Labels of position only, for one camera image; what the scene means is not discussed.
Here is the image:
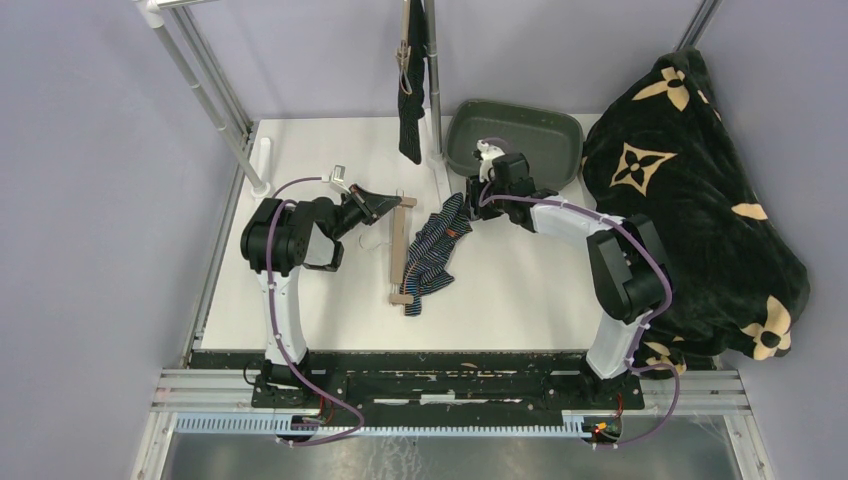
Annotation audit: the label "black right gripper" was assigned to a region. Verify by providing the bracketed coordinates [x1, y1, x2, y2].
[461, 171, 511, 221]

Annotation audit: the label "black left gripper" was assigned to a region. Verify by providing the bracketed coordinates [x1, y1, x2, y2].
[331, 183, 401, 239]

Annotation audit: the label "blue striped underwear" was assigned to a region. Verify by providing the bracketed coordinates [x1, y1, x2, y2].
[401, 193, 472, 317]

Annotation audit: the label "black striped underwear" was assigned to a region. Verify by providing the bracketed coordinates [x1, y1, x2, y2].
[397, 1, 427, 165]

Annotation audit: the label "wooden clip hanger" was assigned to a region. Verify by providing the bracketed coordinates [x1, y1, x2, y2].
[395, 0, 412, 95]

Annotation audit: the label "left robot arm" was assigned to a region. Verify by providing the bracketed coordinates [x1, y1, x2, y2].
[239, 184, 403, 407]

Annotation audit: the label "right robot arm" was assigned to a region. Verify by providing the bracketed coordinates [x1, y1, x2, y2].
[468, 142, 673, 408]

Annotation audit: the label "green plastic tray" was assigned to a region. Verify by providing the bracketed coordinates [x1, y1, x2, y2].
[445, 99, 584, 191]

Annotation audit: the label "black floral blanket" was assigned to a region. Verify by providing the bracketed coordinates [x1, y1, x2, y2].
[581, 47, 811, 378]

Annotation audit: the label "centre rack pole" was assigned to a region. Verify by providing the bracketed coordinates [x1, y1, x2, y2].
[423, 0, 444, 160]

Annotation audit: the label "rack pole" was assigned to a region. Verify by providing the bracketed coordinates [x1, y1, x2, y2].
[133, 0, 270, 194]
[423, 0, 444, 160]

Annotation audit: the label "left rack pole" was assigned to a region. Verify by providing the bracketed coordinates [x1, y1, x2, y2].
[133, 0, 270, 194]

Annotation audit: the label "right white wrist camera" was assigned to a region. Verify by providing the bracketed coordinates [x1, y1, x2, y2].
[474, 137, 511, 182]

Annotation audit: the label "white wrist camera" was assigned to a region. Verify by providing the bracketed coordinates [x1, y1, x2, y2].
[321, 164, 350, 195]
[474, 137, 511, 182]

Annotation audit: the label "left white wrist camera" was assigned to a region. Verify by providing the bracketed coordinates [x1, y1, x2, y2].
[321, 164, 350, 195]

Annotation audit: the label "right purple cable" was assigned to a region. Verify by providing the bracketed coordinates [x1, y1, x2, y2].
[476, 137, 682, 448]

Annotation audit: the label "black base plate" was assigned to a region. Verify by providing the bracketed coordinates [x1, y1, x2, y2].
[188, 350, 645, 427]

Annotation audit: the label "white cable duct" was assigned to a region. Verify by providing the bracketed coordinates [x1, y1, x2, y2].
[173, 412, 590, 440]

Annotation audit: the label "aluminium frame rails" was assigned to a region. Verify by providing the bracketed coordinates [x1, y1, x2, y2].
[130, 369, 773, 479]

